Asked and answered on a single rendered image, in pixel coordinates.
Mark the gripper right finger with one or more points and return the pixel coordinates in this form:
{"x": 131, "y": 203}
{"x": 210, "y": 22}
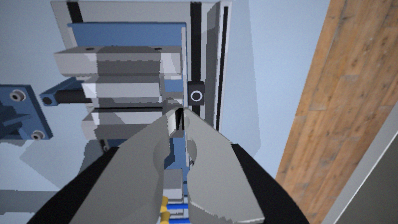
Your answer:
{"x": 227, "y": 186}

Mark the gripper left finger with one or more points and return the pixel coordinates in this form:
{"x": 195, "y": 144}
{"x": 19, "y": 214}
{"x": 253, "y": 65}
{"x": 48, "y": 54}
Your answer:
{"x": 121, "y": 186}

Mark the grey slotted metal block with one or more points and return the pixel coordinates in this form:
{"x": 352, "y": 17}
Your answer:
{"x": 126, "y": 99}

